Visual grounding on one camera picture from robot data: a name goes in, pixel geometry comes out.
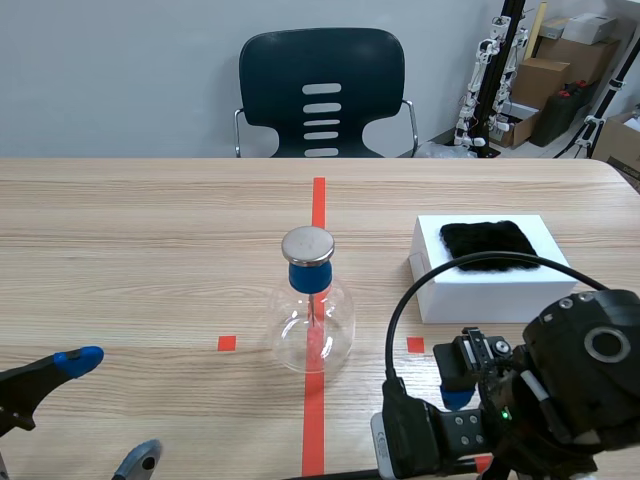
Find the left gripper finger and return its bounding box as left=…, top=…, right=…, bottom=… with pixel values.
left=0, top=345, right=105, bottom=437
left=110, top=438, right=164, bottom=480

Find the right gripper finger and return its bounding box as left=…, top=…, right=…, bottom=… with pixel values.
left=432, top=342, right=476, bottom=410

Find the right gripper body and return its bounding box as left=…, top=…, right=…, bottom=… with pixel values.
left=439, top=327, right=529, bottom=480

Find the black fur patch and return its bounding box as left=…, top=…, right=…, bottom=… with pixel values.
left=438, top=219, right=542, bottom=274

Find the clear glass flask blue stopper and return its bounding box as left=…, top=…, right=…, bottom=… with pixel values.
left=268, top=226, right=356, bottom=375

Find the dark green canister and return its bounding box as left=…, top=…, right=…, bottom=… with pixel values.
left=528, top=82, right=599, bottom=148

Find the open brown cardboard box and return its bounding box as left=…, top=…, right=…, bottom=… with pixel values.
left=591, top=112, right=640, bottom=194

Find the large brown cardboard box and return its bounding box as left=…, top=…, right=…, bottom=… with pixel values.
left=536, top=34, right=622, bottom=87

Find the dark blue chair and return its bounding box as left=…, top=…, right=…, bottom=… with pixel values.
left=233, top=27, right=419, bottom=160

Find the white cardboard box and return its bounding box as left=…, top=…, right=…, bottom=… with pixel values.
left=561, top=13, right=619, bottom=43

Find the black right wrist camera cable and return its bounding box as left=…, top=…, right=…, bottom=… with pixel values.
left=383, top=251, right=611, bottom=396

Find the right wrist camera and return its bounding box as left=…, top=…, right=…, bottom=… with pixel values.
left=370, top=378, right=442, bottom=480

